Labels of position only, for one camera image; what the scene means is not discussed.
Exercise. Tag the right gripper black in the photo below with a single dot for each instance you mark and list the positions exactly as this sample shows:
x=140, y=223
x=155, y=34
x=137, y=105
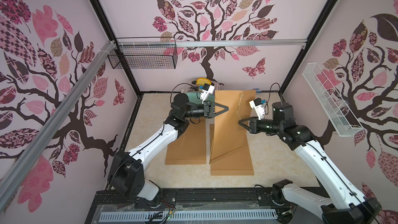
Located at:
x=254, y=125

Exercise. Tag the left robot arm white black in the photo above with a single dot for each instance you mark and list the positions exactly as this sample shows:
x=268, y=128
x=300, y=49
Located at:
x=128, y=167

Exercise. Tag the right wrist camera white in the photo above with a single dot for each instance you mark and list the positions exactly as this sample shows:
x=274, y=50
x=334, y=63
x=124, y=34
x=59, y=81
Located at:
x=259, y=106

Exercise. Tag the brown file bag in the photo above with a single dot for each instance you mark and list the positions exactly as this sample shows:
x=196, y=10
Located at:
x=190, y=147
x=236, y=162
x=227, y=126

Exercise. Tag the aluminium rail left wall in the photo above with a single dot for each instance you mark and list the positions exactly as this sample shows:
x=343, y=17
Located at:
x=19, y=170

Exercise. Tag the white wire shelf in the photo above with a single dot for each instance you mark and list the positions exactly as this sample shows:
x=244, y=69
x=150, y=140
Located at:
x=337, y=109

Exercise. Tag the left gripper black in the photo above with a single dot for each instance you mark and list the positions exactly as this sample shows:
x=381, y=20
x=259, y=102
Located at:
x=207, y=112

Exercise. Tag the black wire basket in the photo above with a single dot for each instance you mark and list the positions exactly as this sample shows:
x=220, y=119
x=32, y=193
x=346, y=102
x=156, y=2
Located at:
x=144, y=53

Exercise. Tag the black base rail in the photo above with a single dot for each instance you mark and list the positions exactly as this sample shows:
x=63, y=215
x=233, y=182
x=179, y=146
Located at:
x=256, y=197

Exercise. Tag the aluminium rail wall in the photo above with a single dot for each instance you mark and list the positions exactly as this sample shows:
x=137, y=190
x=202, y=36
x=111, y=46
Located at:
x=220, y=43
x=19, y=170

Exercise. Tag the aluminium rail back wall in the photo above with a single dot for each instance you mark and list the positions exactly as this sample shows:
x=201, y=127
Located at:
x=220, y=43

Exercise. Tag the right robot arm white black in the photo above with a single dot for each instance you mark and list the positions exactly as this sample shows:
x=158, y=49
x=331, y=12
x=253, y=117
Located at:
x=345, y=203

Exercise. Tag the mint green toaster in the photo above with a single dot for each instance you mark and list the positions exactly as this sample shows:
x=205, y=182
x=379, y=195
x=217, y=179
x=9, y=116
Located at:
x=193, y=92

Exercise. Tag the white slotted cable duct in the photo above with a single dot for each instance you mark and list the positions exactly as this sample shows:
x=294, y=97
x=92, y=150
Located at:
x=186, y=216

